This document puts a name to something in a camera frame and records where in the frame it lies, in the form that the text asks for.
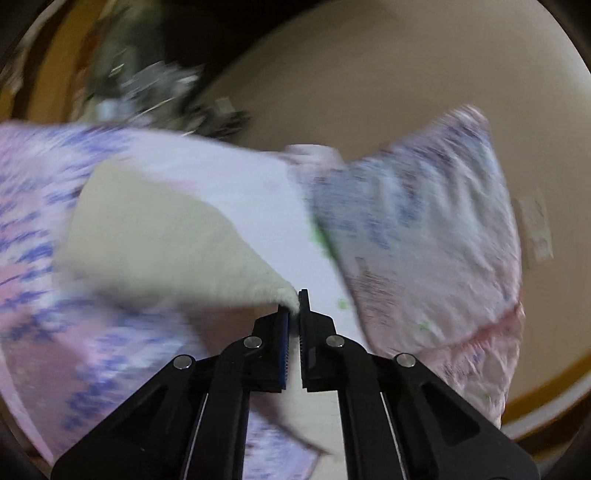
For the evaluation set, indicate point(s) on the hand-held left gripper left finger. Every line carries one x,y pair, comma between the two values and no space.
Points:
282,350

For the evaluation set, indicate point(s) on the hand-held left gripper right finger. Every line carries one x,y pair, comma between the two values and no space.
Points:
305,350

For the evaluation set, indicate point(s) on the cream knitted sweater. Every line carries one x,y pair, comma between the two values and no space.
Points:
161,244

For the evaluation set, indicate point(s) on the floral pillow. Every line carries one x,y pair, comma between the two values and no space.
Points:
415,249

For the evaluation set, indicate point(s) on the floral bed sheet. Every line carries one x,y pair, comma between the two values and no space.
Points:
92,350

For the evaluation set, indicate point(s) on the dark blurred clutter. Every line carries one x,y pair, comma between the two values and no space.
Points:
152,78

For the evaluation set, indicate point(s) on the wooden bed frame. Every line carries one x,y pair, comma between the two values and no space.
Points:
545,397

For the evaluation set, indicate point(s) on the white wall socket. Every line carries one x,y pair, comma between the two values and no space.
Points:
535,230

